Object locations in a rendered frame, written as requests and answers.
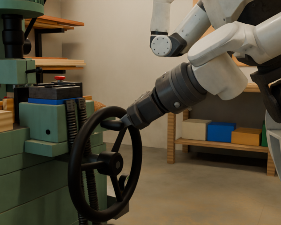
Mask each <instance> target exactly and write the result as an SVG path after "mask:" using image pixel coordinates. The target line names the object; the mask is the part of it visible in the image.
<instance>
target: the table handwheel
mask: <svg viewBox="0 0 281 225"><path fill-rule="evenodd" d="M126 114H127V111H126V110H125V109H123V108H121V107H118V106H106V107H103V108H100V109H98V110H97V111H95V112H94V113H93V114H91V115H90V116H89V117H88V118H87V120H86V121H85V122H84V124H83V125H82V126H81V128H80V130H79V131H78V133H77V135H76V138H75V140H74V143H73V145H72V148H71V152H68V153H65V154H62V155H58V156H55V157H54V158H55V159H56V160H57V161H61V162H66V163H68V175H67V178H68V188H69V193H70V197H71V200H72V202H73V205H74V207H75V208H76V210H77V211H78V213H79V214H80V215H81V216H82V217H84V218H85V219H86V220H88V221H91V222H95V223H101V222H106V221H108V220H110V219H112V218H114V217H115V216H117V215H118V214H119V213H120V212H121V211H122V210H123V209H124V208H125V206H126V205H127V204H128V202H129V201H130V199H131V197H132V195H133V193H134V191H135V188H136V185H137V182H138V179H139V176H140V172H141V165H142V141H141V134H140V131H139V129H137V128H135V127H134V126H133V125H129V126H127V127H124V129H122V130H121V131H120V132H119V134H118V136H117V139H116V141H115V143H114V146H113V148H112V150H111V151H106V150H104V151H102V152H101V153H100V154H94V153H92V154H90V155H88V156H87V157H86V158H85V157H83V156H84V155H83V153H84V150H85V147H86V144H87V142H88V139H89V137H90V136H91V134H92V132H93V131H94V129H95V128H96V127H97V125H98V124H99V123H100V122H101V121H103V120H105V119H107V118H109V117H117V118H119V119H121V118H122V117H123V116H124V115H126ZM127 128H128V130H129V133H130V136H131V140H132V166H131V171H130V175H129V178H128V181H127V184H126V186H125V188H124V190H123V192H122V193H121V191H120V187H119V183H118V179H117V175H118V174H119V173H120V172H121V171H122V168H123V164H124V162H123V158H122V156H121V154H120V153H118V151H119V148H120V145H121V143H122V140H123V137H124V135H125V132H126V130H127ZM93 169H97V171H98V172H99V173H100V174H103V175H108V176H110V178H111V182H112V185H113V188H114V192H115V196H116V200H117V201H116V202H115V203H114V204H113V205H112V206H111V207H109V208H107V209H105V210H102V211H97V210H94V209H92V208H91V207H90V206H89V205H88V203H87V202H86V200H85V198H84V195H83V192H82V187H81V171H87V170H93Z"/></svg>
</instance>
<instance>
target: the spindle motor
mask: <svg viewBox="0 0 281 225"><path fill-rule="evenodd" d="M2 14H18V15H23V18H24V19H28V18H36V17H40V16H43V15H44V0H0V18H1V15H2Z"/></svg>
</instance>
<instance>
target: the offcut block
mask: <svg viewBox="0 0 281 225"><path fill-rule="evenodd" d="M12 129H13V121H12V111H4V110H0V132H4V131H7V130H12Z"/></svg>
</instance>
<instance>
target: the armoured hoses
mask: <svg viewBox="0 0 281 225"><path fill-rule="evenodd" d="M75 103H76V104H77V108H78V109H77V110H78V118H79V125H80V128H81V126H82V125H83V124H84V122H85V121H86V120H87V113H86V100H85V98H77V99H75V100H74V99H69V100H64V104H65V105H66V112H67V113H66V115H67V116H66V117H67V123H68V124H67V125H68V127H67V128H68V133H69V134H68V135H69V143H70V145H69V146H70V151H71V148H72V145H73V143H74V140H75V138H76V135H77V132H78V130H77V129H78V128H77V125H76V124H77V123H76V121H77V120H76V115H75V113H76V112H75V109H76V108H75ZM91 151H92V150H91V143H90V138H89V139H88V142H87V144H86V147H85V150H84V153H83V155H84V156H83V157H85V158H86V157H87V156H88V155H90V154H92V152H91ZM85 174H86V181H87V188H88V189H87V190H88V195H89V196H88V197H89V202H90V203H89V204H90V207H91V208H92V209H94V210H97V211H99V204H98V199H97V198H98V197H97V190H96V189H97V188H96V183H95V182H96V181H95V176H94V175H95V173H94V169H93V170H87V171H85ZM82 175H83V173H82V171H81V187H82V192H83V195H84V197H85V193H84V192H85V191H84V183H83V182H84V181H83V176H82ZM85 199H86V198H85ZM77 213H78V212H77ZM78 218H79V219H78V220H79V225H88V220H86V219H85V218H84V217H82V216H81V215H80V214H79V213H78ZM92 225H115V224H104V223H95V222H92Z"/></svg>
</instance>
